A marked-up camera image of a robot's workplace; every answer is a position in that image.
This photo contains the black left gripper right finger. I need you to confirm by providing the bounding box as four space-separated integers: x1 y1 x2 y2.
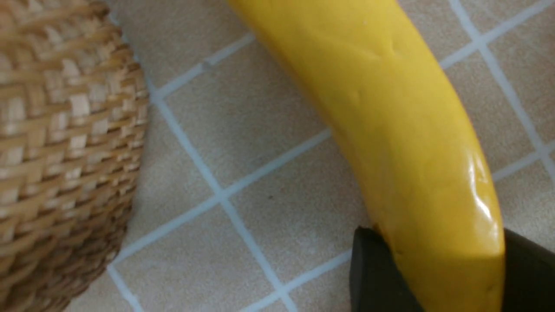
503 229 555 312

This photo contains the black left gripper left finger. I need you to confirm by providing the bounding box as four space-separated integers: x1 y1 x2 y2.
349 227 423 312

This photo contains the yellow banana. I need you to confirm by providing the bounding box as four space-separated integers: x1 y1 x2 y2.
229 0 506 312

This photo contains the woven wicker basket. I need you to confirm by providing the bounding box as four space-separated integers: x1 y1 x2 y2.
0 0 149 312

